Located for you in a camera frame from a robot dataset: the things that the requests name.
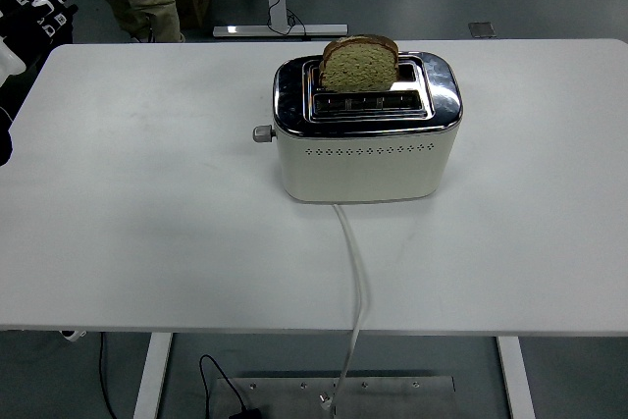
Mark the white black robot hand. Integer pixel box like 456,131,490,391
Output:
0,0,79,78

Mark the cream chrome toaster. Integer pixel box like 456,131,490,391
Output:
251,50,464,204

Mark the brown cardboard box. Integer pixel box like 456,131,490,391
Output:
169,0,213,30

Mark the brown bread slice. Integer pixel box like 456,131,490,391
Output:
318,34,400,94

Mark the white table leg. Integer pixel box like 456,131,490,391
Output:
495,335,537,419
131,332,174,419

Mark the grey metal plate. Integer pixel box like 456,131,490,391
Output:
208,375,457,419

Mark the white power cord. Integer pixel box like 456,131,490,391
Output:
321,202,370,415

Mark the black cable with adapter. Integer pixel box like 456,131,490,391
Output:
198,353,264,419

